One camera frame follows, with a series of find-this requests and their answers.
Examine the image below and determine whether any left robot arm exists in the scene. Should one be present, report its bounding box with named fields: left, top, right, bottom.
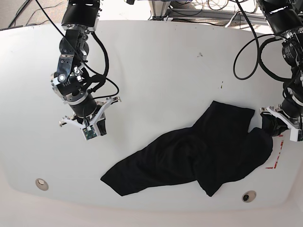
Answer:
left=253, top=0, right=303, bottom=142

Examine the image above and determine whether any left table grommet hole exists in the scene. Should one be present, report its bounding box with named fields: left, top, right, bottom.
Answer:
left=35, top=178, right=49, bottom=191

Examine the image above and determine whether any black t-shirt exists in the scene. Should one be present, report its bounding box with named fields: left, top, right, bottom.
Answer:
left=101, top=101, right=287, bottom=196

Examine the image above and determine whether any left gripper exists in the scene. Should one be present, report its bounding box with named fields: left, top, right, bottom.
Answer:
left=260, top=98, right=303, bottom=142

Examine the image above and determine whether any table grommet hole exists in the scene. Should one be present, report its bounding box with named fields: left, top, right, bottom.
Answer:
left=242, top=191, right=257, bottom=203
left=35, top=178, right=49, bottom=191

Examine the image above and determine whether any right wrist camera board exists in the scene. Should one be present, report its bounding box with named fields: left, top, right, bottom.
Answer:
left=82, top=126, right=97, bottom=140

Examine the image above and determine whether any red tape rectangle marking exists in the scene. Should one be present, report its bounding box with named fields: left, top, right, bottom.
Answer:
left=265, top=135, right=285, bottom=170

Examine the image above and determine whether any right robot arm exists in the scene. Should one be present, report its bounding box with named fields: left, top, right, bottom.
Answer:
left=51, top=0, right=120, bottom=140

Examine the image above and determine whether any right table grommet hole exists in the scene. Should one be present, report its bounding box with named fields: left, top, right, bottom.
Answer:
left=242, top=191, right=257, bottom=203

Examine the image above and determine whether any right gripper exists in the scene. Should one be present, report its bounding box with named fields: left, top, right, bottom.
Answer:
left=59, top=96, right=121, bottom=136

